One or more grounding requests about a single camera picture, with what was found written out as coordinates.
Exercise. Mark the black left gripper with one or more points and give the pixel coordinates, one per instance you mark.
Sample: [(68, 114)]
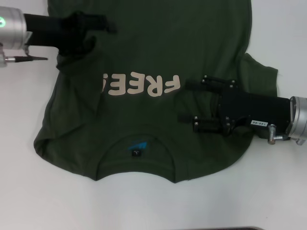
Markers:
[(52, 31)]

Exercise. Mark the dark green FREE T-shirt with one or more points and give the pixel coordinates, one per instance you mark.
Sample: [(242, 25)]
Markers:
[(156, 48)]

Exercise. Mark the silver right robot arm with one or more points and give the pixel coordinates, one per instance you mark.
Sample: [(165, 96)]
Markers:
[(299, 115)]

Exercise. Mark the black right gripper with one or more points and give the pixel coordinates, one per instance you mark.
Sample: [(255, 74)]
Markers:
[(259, 110)]

